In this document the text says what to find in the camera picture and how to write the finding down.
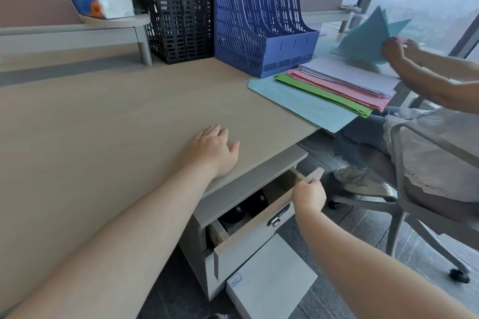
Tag person's right hand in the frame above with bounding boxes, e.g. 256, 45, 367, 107
291, 178, 327, 215

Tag person's left hand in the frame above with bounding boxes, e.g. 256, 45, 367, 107
185, 123, 240, 178

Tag large black wired mouse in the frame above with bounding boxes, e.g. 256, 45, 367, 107
243, 191, 269, 214

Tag small black wired mouse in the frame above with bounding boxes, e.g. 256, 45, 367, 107
221, 204, 246, 224

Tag person's right forearm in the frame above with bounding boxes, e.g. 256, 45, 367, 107
295, 208, 476, 319

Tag person's left forearm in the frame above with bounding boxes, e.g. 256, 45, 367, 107
0, 158, 222, 319

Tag grey drawer cabinet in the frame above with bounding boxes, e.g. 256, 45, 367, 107
179, 144, 309, 302

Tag grey labelled cabinet drawer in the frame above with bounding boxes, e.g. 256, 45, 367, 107
226, 234, 319, 319

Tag large light blue paper sheet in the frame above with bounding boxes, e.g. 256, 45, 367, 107
246, 75, 360, 134

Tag grey office chair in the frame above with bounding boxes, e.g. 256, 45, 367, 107
329, 120, 479, 285

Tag green paper stack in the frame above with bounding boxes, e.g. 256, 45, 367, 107
274, 72, 374, 119

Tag pink paper stack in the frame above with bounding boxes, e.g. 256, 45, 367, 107
286, 67, 397, 113

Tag blue plastic file rack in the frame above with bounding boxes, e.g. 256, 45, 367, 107
213, 0, 321, 79

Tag pale lilac paper stack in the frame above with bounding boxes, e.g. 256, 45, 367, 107
298, 57, 403, 100

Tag black mesh file rack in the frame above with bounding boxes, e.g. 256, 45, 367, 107
144, 0, 216, 65

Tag grey desk shelf riser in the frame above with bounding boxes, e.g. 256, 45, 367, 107
0, 12, 153, 66
301, 4, 364, 33

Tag loose light blue paper sheets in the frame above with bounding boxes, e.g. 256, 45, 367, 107
329, 5, 412, 66

